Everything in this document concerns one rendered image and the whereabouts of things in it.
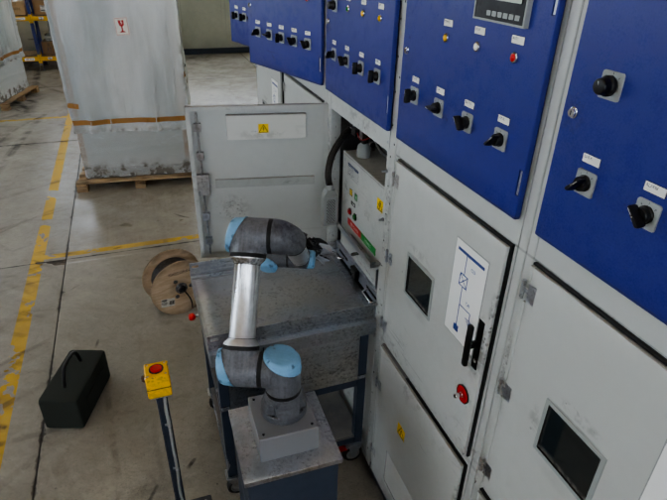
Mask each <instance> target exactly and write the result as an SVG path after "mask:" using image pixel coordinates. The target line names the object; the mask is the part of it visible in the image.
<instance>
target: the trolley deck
mask: <svg viewBox="0 0 667 500"><path fill-rule="evenodd" d="M329 259H330V261H328V262H325V264H323V263H321V262H320V261H318V260H316V264H315V268H314V269H299V268H281V267H278V269H277V271H276V272H275V273H265V272H262V271H261V270H260V282H259V296H258V310H257V323H256V326H261V325H266V324H271V323H276V322H282V321H287V320H292V319H297V318H302V317H307V316H312V315H317V314H322V313H332V312H337V311H342V310H347V309H352V308H357V307H362V306H364V304H363V302H362V301H361V299H360V298H359V296H358V295H357V293H356V292H355V291H354V289H353V288H352V286H351V285H350V283H349V282H348V280H347V279H346V278H345V276H344V275H343V273H342V272H341V270H340V269H339V268H338V266H337V265H336V263H335V262H334V260H333V258H329ZM232 281H233V274H227V275H221V276H215V277H209V278H203V279H197V280H192V278H191V282H192V287H193V291H194V295H195V300H196V304H197V308H198V312H199V315H200V324H201V328H202V333H203V337H204V341H205V345H206V350H207V354H208V358H209V362H210V367H211V368H214V367H215V358H216V352H217V351H212V352H208V348H207V338H206V337H207V336H211V335H216V334H221V333H226V332H229V321H230V307H231V294H232ZM375 332H376V321H375V319H374V318H372V319H367V320H363V321H358V322H353V323H348V324H343V325H338V326H333V327H328V328H323V329H319V330H314V331H309V332H304V333H299V334H294V335H289V336H284V337H279V338H275V339H270V340H265V341H260V342H258V343H259V344H260V348H259V350H262V351H265V350H266V348H267V347H269V346H273V345H274V344H285V345H289V346H291V347H293V348H294V349H295V350H298V349H303V348H307V347H312V346H317V345H321V344H326V343H331V342H335V341H340V340H345V339H349V338H354V337H359V336H363V335H367V334H372V333H375Z"/></svg>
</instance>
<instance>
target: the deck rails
mask: <svg viewBox="0 0 667 500"><path fill-rule="evenodd" d="M321 250H322V249H321ZM320 255H323V256H324V257H327V258H331V257H332V256H331V255H330V251H328V250H326V249H323V250H322V252H321V254H320ZM195 265H199V266H198V267H197V268H192V266H195ZM233 267H234V263H233V261H232V260H231V259H230V257H228V258H222V259H215V260H209V261H202V262H196V263H190V272H191V278H192V280H197V279H203V278H209V277H215V276H221V275H227V274H233ZM373 315H374V306H373V305H368V306H362V307H357V308H352V309H347V310H342V311H337V312H328V313H322V314H317V315H312V316H307V317H302V318H297V319H292V320H287V321H282V322H276V323H271V324H266V325H261V326H256V337H255V339H256V340H257V342H260V341H265V340H270V339H275V338H279V337H284V336H289V335H294V334H299V333H304V332H309V331H314V330H319V329H323V328H328V327H333V326H338V325H343V324H348V323H353V322H358V321H363V320H367V319H372V318H374V317H373ZM228 334H229V332H226V333H221V334H216V335H211V336H207V337H206V338H207V348H208V352H212V351H217V350H218V349H219V348H221V347H223V343H224V342H225V341H226V340H227V339H228ZM213 338H218V340H215V341H210V340H211V339H213Z"/></svg>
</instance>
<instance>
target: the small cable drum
mask: <svg viewBox="0 0 667 500"><path fill-rule="evenodd" d="M196 262H198V260H197V258H196V257H195V256H194V255H193V254H192V253H191V252H189V251H187V250H183V249H170V250H166V251H163V252H161V253H159V254H158V255H156V256H155V257H154V258H152V259H151V260H150V262H149V263H148V264H147V266H146V267H145V269H144V272H143V276H142V284H143V287H144V290H145V291H146V293H147V294H148V295H149V296H150V297H151V299H152V302H153V304H154V305H155V307H156V308H157V309H158V310H160V311H161V312H163V313H169V314H179V313H186V312H188V311H190V310H192V309H193V308H195V307H196V306H197V304H196V300H195V295H194V291H193V287H192V282H191V275H190V263H196Z"/></svg>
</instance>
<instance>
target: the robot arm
mask: <svg viewBox="0 0 667 500"><path fill-rule="evenodd" d="M307 235H308V234H307V233H305V232H303V231H302V230H301V229H300V228H299V227H297V226H296V225H294V224H292V223H290V222H288V221H286V220H283V219H277V218H257V217H248V216H245V217H234V218H233V219H232V220H231V221H230V223H229V225H228V227H227V231H226V235H225V250H226V251H227V252H228V253H230V259H231V260H232V261H233V263H234V267H233V281H232V294H231V307H230V321H229V334H228V339H227V340H226V341H225V342H224V343H223V347H221V348H219V349H218V350H217V352H216V358H215V369H216V376H217V379H218V381H219V383H220V384H222V385H226V386H232V387H249V388H265V392H264V395H263V398H262V400H261V404H260V409H261V415H262V417H263V418H264V419H265V420H266V421H267V422H269V423H270V424H273V425H276V426H288V425H291V424H294V423H296V422H297V421H299V420H300V419H301V418H302V417H303V416H304V414H305V413H306V410H307V402H306V399H305V396H304V394H303V392H302V389H301V371H302V364H301V357H300V354H299V353H298V352H297V351H296V350H295V349H294V348H293V347H291V346H289V345H285V344H274V345H273V346H269V347H267V348H266V350H265V351H262V350H259V348H260V344H259V343H258V342H257V340H256V339H255V337H256V323H257V310H258V296H259V282H260V270H261V271H262V272H265V273H275V272H276V271H277V269H278V267H281V268H299V269H314V268H315V264H316V260H318V261H320V262H321V263H323V264H325V262H328V261H330V259H329V258H327V257H324V256H323V255H320V254H321V252H322V250H323V249H326V250H328V251H330V252H335V250H334V248H333V247H331V245H330V244H329V243H327V242H326V241H324V240H323V239H321V238H315V237H313V238H311V237H309V238H307ZM321 249H322V250H321Z"/></svg>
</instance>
